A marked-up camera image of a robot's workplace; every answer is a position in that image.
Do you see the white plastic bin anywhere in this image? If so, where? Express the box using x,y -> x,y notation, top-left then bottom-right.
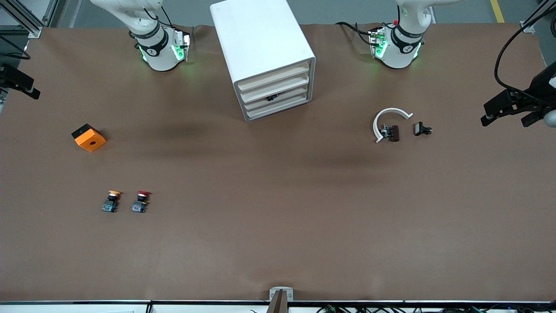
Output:
243,84 -> 312,112

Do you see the yellow push button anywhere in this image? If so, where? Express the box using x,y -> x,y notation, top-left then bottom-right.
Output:
102,190 -> 123,213

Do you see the red push button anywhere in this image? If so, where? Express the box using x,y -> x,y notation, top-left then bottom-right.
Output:
132,190 -> 151,214

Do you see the orange box with hole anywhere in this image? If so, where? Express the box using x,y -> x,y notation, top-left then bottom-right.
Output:
71,123 -> 107,153

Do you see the white curved plastic piece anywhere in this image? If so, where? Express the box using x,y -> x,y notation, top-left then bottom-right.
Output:
373,107 -> 414,144

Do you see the brown electrical component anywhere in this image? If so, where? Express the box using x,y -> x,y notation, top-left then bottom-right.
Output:
380,124 -> 400,143

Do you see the silver base connector block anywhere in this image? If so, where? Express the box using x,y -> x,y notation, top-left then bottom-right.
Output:
176,31 -> 191,62
369,27 -> 387,59

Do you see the brown paper table cover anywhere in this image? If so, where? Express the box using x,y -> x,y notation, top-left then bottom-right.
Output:
0,23 -> 556,302

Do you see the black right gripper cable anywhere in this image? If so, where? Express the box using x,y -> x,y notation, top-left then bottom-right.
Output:
0,35 -> 31,60

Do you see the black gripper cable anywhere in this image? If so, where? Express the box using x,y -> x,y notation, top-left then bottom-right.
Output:
494,4 -> 556,94
0,35 -> 31,60

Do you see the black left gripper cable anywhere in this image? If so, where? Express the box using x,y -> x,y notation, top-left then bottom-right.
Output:
494,4 -> 556,94

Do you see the aluminium frame profile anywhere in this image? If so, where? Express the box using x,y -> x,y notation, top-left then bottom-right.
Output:
521,0 -> 556,33
0,0 -> 59,39

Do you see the black base power cable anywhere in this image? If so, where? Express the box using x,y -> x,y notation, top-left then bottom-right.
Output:
337,21 -> 374,44

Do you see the grey metal table bracket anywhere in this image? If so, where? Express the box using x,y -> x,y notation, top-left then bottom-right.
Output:
269,286 -> 295,302

